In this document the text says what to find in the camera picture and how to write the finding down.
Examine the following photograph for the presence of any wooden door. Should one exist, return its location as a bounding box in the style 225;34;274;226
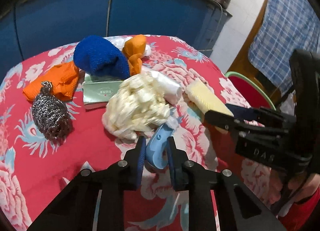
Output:
227;0;281;103

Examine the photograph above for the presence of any yellow sponge cloth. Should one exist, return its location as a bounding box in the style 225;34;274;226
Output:
185;78;234;124

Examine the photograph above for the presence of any blue kitchen cabinet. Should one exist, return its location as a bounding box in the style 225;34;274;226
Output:
1;0;231;76

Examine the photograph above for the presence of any white crumpled cloth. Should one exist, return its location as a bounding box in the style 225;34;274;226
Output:
105;36;151;57

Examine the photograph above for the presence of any steel wool scrubber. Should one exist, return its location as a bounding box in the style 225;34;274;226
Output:
31;81;73;141

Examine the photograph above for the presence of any blue knitted cloth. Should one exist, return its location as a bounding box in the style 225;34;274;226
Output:
73;35;130;80

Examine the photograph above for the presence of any light blue plastic razor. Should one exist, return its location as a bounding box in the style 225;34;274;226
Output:
145;108;182;170

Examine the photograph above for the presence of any white packet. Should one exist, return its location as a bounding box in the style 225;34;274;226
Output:
150;70;183;105

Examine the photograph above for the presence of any blue plaid curtain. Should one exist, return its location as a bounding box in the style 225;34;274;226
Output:
248;0;319;94

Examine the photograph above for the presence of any green medicine box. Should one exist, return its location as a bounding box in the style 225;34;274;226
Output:
82;73;123;110

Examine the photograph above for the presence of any orange flat cloth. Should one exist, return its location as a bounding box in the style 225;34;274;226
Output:
23;61;79;102

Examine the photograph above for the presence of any cream crumpled plastic bag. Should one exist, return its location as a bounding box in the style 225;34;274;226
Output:
101;72;170;141

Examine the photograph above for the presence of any orange cloth bundle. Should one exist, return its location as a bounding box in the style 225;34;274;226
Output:
122;34;146;76

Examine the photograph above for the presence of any red green-rimmed basin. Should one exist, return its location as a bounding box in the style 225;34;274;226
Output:
225;71;276;110

